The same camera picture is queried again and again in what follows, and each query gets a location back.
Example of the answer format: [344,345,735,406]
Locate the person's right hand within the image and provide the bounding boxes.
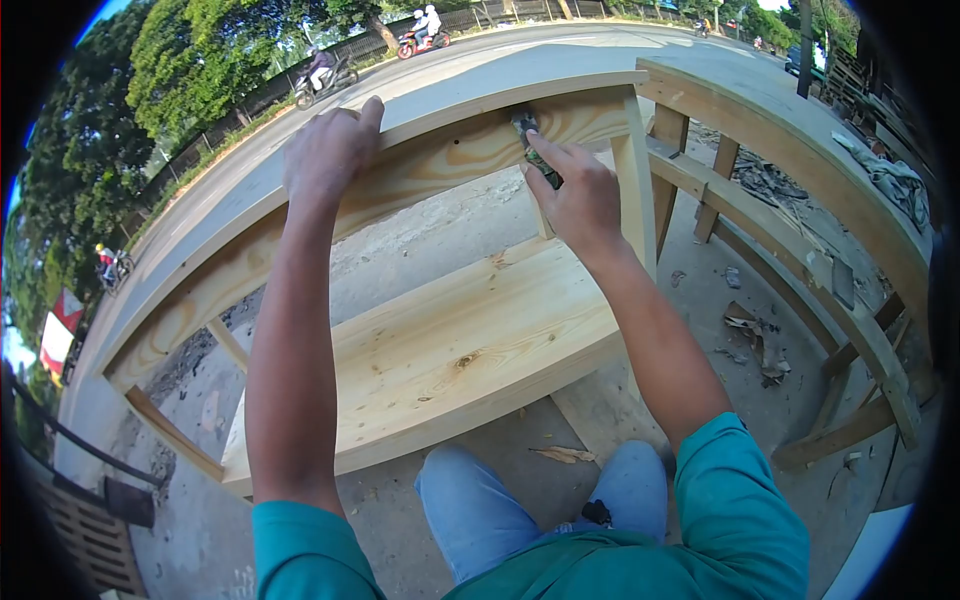
[522,129,626,261]

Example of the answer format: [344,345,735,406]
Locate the person's left hand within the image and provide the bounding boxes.
[282,96,386,213]

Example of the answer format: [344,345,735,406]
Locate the person's left thumb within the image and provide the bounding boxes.
[357,96,386,147]

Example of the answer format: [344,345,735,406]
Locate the person's right index finger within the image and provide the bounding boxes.
[525,129,577,171]

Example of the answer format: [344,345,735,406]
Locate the person's left fingers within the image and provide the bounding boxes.
[300,106,360,135]

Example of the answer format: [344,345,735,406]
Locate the person's right thumb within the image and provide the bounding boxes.
[522,161,562,220]

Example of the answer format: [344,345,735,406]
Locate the green black sanding piece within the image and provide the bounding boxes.
[511,107,564,191]

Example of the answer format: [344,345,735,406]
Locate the grey motorbike with rider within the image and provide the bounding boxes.
[293,45,360,112]

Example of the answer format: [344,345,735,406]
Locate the red motorbike with riders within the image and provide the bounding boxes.
[396,4,452,61]

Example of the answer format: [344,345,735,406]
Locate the pine wood shelf table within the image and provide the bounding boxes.
[56,70,661,500]

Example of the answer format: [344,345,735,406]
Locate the parked dark car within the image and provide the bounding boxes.
[783,45,826,81]

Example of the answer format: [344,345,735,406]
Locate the motorbike with yellow-helmet rider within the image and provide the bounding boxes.
[93,241,137,295]

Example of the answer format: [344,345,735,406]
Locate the wood shaving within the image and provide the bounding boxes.
[528,445,598,465]

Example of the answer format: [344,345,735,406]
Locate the dark vertical pole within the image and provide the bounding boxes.
[795,0,816,100]

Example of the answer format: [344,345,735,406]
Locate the torn cardboard scraps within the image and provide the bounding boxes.
[722,300,793,389]

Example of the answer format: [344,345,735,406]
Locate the stack of dark pallets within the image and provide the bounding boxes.
[819,43,939,177]

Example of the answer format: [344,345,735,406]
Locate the person's legs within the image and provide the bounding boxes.
[414,439,670,587]

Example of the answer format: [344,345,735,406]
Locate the red white flag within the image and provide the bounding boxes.
[38,288,86,388]

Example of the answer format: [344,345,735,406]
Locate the grey crumpled cloth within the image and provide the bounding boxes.
[831,131,933,235]

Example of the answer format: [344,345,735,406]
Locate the person's body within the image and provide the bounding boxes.
[251,411,812,600]

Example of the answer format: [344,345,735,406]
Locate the wooden slat pallet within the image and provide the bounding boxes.
[28,474,157,600]

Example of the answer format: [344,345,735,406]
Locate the unfinished wooden table frame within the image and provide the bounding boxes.
[635,56,940,471]

